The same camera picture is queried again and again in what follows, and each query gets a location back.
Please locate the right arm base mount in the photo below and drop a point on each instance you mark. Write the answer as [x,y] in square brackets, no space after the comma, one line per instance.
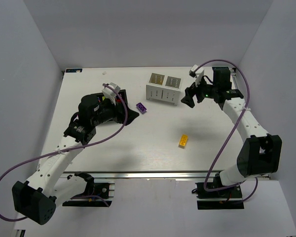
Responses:
[228,199]

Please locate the white two-bin container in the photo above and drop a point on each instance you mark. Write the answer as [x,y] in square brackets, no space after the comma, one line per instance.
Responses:
[164,88]

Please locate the purple lego brick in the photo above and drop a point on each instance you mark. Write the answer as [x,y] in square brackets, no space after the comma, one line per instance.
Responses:
[141,108]

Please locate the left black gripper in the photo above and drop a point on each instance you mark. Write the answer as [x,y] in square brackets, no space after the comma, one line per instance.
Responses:
[123,107]

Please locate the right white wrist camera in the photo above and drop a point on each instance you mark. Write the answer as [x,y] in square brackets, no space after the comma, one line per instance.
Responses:
[197,73]

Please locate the black two-bin container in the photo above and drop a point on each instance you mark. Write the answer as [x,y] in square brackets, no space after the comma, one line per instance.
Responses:
[122,94]

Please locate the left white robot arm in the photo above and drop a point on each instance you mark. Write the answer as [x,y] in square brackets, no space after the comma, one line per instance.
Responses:
[38,197]

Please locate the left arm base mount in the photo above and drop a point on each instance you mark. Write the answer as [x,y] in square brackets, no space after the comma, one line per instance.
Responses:
[96,194]

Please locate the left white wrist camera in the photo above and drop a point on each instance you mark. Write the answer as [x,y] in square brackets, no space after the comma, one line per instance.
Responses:
[109,92]

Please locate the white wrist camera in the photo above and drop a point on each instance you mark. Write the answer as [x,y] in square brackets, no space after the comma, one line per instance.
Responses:
[109,92]
[197,73]

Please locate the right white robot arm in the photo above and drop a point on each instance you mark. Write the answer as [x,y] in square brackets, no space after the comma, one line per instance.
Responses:
[260,153]

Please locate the yellow lego brick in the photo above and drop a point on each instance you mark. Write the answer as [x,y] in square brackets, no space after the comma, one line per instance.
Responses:
[183,141]

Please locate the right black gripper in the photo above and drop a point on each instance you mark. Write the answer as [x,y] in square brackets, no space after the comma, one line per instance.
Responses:
[196,92]

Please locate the left blue table label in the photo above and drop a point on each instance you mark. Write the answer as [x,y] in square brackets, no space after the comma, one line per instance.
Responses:
[73,70]

